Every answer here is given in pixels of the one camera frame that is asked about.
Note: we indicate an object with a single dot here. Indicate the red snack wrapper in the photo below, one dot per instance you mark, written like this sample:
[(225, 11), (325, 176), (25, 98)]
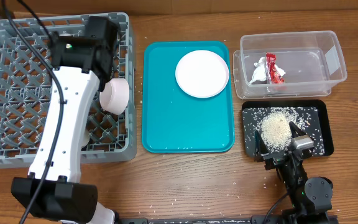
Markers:
[(274, 72)]

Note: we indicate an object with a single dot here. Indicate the white tissue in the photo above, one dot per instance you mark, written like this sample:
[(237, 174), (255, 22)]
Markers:
[(260, 72)]

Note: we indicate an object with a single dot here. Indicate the white cup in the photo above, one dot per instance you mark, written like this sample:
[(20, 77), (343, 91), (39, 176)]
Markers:
[(85, 139)]

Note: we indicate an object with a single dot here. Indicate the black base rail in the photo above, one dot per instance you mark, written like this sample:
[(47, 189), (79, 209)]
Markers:
[(256, 219)]

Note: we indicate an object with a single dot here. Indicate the large white plate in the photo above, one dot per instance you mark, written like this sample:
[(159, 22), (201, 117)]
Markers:
[(202, 74)]

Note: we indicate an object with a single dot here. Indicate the black tray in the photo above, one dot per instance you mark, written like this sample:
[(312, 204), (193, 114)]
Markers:
[(322, 112)]

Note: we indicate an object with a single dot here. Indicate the pile of rice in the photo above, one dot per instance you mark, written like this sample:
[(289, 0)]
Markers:
[(273, 126)]

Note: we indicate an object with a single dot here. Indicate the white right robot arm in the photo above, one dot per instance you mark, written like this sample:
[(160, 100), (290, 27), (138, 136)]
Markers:
[(307, 200)]

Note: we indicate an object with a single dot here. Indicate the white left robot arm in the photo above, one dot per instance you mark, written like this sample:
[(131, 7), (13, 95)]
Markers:
[(80, 66)]

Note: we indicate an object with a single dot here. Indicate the teal plastic tray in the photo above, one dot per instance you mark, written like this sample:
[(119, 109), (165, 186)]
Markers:
[(175, 122)]

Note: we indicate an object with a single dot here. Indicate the clear plastic bin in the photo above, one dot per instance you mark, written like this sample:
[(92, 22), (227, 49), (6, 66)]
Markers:
[(312, 63)]

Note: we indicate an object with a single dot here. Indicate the grey dishwasher rack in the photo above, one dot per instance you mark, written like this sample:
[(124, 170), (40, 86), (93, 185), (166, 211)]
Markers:
[(25, 93)]

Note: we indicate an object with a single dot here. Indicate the small white plate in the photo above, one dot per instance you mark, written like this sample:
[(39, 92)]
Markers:
[(115, 96)]

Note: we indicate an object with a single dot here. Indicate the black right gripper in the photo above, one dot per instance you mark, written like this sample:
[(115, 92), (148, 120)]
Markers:
[(278, 154)]

